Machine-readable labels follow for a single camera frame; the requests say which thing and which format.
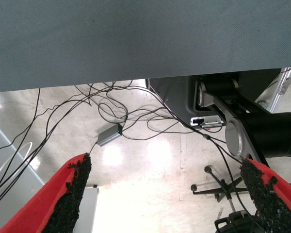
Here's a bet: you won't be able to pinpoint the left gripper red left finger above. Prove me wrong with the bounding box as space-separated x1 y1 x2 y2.
0 152 92 233

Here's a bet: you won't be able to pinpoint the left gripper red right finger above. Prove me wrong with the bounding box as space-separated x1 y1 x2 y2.
240 158 291 233

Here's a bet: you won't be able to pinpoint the white cabinet box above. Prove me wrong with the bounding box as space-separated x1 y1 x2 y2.
74 185 99 233

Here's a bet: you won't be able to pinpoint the black plastic chair part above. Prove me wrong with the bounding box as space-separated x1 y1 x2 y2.
213 210 261 233

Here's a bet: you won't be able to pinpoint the black office chair base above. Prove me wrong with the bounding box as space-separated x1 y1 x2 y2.
190 165 249 212

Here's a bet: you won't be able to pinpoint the grey slanted panel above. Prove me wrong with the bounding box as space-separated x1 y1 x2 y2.
0 118 45 212

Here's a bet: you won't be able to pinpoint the grey power adapter box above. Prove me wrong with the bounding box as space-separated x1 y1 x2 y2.
97 123 124 148

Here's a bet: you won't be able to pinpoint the grey chassis panel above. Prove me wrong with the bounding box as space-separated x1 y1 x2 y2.
146 75 227 129

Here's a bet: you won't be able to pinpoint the dark grey table cloth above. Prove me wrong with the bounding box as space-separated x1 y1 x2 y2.
0 0 291 93

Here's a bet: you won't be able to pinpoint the white looped cable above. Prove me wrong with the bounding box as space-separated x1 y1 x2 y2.
0 142 33 186

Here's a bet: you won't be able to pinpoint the thin grey adapter cable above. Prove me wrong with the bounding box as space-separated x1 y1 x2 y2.
87 142 99 155

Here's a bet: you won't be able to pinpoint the thin black floor cable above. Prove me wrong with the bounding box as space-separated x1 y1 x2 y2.
98 92 129 122
0 81 136 212
0 87 41 157

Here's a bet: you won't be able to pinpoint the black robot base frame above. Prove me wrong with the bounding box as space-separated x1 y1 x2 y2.
194 69 291 185

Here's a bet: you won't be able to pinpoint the black cable with ferrite bead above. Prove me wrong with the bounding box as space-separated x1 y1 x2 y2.
87 82 258 219

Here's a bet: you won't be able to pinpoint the aluminium profile frame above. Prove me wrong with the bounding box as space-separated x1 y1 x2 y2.
256 66 291 114

